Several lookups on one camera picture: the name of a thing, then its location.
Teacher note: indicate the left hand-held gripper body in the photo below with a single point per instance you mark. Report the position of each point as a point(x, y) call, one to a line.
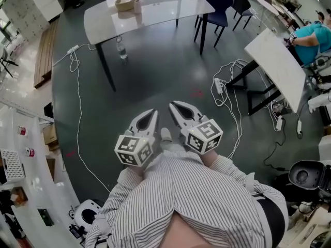
point(134, 148)

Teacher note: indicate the red and white cup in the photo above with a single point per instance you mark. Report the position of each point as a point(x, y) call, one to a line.
point(22, 131)
point(30, 152)

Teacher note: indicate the white round device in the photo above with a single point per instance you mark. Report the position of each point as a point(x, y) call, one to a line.
point(86, 214)

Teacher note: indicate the person's light shoe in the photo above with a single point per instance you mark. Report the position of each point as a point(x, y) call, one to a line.
point(165, 133)

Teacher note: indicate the person's striped shirt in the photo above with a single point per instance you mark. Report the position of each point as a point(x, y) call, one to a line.
point(186, 198)

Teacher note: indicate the clear plastic water bottle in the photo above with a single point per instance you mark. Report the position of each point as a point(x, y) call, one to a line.
point(121, 50)

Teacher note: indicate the person's right forearm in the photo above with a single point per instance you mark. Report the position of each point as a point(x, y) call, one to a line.
point(209, 159)

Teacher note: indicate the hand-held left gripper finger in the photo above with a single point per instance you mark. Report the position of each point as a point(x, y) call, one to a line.
point(134, 124)
point(154, 128)

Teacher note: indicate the white cabinet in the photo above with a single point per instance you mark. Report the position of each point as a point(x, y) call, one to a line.
point(47, 0)

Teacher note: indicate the pale pink vase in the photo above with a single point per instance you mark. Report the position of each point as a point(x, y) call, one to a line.
point(137, 6)

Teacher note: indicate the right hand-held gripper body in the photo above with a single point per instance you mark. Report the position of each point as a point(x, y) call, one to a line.
point(204, 136)

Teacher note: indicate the wooden bench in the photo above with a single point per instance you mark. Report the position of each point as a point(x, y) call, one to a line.
point(46, 55)

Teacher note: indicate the dark blue chair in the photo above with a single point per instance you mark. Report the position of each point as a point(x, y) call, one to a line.
point(217, 1)

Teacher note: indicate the black chair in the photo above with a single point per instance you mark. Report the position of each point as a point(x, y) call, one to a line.
point(241, 4)

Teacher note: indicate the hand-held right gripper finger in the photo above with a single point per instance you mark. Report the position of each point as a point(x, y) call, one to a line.
point(197, 112)
point(178, 119)

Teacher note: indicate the white marble table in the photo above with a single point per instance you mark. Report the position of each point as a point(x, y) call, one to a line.
point(279, 66)

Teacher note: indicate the white perforated basket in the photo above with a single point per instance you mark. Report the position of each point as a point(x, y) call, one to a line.
point(11, 165)

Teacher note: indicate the grey table with black legs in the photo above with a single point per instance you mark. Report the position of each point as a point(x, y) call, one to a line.
point(144, 22)

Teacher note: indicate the person's left forearm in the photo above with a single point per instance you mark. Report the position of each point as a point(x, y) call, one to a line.
point(137, 170)

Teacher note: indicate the white power strip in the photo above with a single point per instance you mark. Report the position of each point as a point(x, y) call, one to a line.
point(218, 85)
point(72, 49)

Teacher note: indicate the grey and black appliance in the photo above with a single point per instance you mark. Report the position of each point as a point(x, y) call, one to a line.
point(309, 176)

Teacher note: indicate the cardboard box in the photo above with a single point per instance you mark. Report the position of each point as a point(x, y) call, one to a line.
point(50, 134)

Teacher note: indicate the white power adapter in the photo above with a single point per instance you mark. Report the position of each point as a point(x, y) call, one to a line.
point(299, 126)
point(279, 123)

